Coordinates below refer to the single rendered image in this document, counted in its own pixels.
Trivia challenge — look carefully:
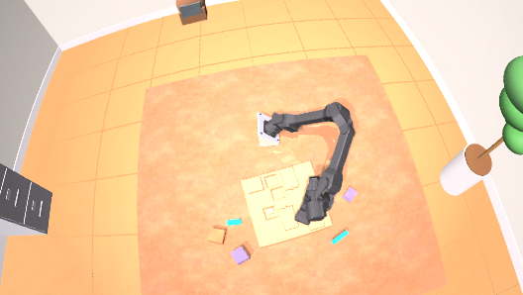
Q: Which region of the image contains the teal block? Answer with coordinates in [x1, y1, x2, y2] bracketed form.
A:
[331, 231, 348, 245]

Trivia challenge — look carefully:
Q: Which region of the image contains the light purple cube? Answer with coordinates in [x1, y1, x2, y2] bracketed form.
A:
[230, 246, 250, 265]

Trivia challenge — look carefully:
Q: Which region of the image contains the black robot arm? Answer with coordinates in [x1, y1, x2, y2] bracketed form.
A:
[263, 102, 356, 222]

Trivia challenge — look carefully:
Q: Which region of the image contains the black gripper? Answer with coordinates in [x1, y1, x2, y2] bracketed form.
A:
[294, 193, 311, 226]

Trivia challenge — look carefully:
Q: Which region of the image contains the cyan rectangular block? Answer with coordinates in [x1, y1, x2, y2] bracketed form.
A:
[227, 219, 242, 226]

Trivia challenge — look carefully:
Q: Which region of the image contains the orange block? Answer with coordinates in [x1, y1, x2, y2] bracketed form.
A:
[208, 227, 226, 245]

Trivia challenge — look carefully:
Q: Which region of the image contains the purple block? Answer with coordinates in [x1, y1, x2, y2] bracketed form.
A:
[343, 187, 358, 202]

